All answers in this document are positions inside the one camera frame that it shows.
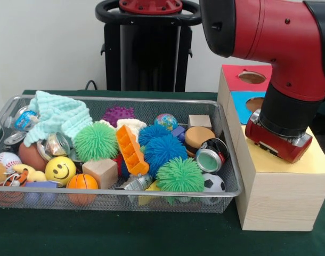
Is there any light teal cloth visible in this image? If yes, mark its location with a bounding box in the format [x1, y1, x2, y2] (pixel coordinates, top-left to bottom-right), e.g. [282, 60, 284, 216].
[23, 90, 93, 147]

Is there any shallow metal mesh bin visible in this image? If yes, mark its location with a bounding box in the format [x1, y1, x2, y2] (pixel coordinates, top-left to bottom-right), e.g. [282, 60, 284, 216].
[0, 94, 245, 213]

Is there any wooden box with three holes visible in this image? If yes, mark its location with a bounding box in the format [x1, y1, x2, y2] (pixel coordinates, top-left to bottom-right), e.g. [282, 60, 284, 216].
[217, 63, 325, 231]

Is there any black and white soccer ball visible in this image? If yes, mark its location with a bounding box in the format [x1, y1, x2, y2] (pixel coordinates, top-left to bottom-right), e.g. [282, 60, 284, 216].
[202, 173, 226, 205]

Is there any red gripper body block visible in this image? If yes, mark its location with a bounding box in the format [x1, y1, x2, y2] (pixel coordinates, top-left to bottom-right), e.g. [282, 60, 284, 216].
[244, 120, 313, 164]

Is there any blue spiky rubber ball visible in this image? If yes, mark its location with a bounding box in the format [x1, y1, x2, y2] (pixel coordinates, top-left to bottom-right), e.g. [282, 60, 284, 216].
[145, 134, 190, 178]

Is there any purple spiky ball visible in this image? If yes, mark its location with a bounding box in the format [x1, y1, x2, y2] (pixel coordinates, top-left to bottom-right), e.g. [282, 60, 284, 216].
[101, 106, 135, 127]

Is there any red and blue spiky toy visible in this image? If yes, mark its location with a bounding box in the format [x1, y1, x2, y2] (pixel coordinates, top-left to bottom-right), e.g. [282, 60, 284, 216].
[113, 154, 131, 179]

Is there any yellow smiley face ball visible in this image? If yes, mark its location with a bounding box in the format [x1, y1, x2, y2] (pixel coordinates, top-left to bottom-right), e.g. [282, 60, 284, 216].
[45, 156, 77, 186]

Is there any black pedestal with red base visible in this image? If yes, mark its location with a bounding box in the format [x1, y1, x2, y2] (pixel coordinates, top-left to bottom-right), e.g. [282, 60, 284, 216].
[95, 0, 203, 93]

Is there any green spiky rubber ball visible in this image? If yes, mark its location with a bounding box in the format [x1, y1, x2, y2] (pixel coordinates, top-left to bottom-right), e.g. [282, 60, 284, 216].
[73, 122, 119, 162]
[156, 156, 206, 193]

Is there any orange toy building brick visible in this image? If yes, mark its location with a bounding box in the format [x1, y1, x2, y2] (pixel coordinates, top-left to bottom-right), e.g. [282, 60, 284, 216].
[115, 124, 150, 176]

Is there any white baseball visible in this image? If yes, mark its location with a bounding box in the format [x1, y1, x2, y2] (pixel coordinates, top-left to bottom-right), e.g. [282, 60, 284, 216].
[0, 152, 22, 170]

